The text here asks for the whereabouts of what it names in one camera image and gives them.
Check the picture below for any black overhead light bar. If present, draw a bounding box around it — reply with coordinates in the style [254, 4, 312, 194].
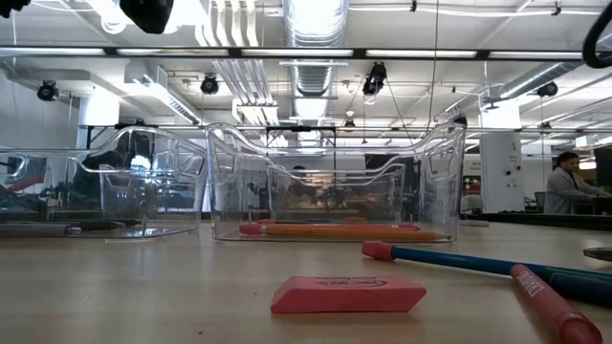
[0, 45, 587, 61]

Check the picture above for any orange pencil with pink eraser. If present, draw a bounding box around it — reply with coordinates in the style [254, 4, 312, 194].
[238, 223, 453, 242]

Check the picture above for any blue pencil with pink eraser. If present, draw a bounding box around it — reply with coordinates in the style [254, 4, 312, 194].
[361, 240, 612, 289]

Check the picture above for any clear plastic bin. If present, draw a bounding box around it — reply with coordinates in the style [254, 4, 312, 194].
[80, 161, 211, 224]
[267, 161, 407, 226]
[0, 124, 208, 239]
[205, 121, 468, 245]

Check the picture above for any black pen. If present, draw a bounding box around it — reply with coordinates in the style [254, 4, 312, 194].
[581, 247, 612, 263]
[85, 217, 144, 226]

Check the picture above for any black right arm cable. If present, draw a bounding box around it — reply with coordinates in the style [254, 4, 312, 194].
[581, 2, 612, 70]

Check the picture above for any person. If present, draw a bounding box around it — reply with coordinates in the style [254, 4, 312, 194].
[543, 151, 611, 215]

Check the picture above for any red marker pen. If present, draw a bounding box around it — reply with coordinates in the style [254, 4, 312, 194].
[509, 263, 605, 344]

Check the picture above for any pink rubber eraser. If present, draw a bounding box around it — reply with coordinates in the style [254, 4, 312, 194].
[270, 274, 428, 315]

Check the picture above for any silver ventilation duct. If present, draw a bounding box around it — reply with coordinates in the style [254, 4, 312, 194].
[284, 0, 349, 97]

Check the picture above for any purple-grey pen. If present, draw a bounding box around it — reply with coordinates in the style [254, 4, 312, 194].
[0, 223, 83, 239]

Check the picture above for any black ceiling spotlight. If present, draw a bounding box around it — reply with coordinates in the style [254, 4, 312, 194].
[361, 61, 388, 97]
[36, 79, 61, 102]
[199, 74, 220, 96]
[535, 80, 559, 98]

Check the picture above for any dark blue marker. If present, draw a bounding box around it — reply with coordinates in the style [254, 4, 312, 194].
[542, 267, 612, 309]

